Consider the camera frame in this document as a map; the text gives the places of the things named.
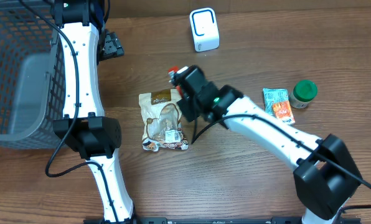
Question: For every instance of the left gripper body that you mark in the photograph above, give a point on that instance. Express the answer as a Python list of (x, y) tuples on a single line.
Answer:
[(112, 45)]

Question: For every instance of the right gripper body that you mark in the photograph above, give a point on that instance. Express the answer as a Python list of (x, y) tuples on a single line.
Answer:
[(185, 106)]

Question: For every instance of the beige snack pouch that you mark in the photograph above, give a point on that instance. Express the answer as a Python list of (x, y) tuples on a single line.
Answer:
[(162, 121)]

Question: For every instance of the red snack bar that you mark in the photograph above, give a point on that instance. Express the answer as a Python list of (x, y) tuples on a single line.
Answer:
[(172, 72)]

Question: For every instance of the teal orange snack packet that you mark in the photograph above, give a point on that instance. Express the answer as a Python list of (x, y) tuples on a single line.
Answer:
[(272, 96)]

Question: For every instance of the small orange snack packet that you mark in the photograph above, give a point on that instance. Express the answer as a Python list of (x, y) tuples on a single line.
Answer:
[(282, 111)]

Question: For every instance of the green lidded jar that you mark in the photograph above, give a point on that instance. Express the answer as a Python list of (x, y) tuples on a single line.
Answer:
[(302, 94)]

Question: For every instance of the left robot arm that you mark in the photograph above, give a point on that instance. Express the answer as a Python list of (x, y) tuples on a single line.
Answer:
[(84, 127)]

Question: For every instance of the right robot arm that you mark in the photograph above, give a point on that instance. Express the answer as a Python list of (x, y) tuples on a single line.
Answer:
[(324, 172)]

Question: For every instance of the white barcode scanner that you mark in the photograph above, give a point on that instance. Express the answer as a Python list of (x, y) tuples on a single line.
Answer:
[(204, 28)]

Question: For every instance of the grey plastic mesh basket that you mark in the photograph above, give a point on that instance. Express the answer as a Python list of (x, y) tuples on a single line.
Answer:
[(32, 76)]

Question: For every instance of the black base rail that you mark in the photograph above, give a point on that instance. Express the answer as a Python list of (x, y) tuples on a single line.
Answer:
[(162, 220)]

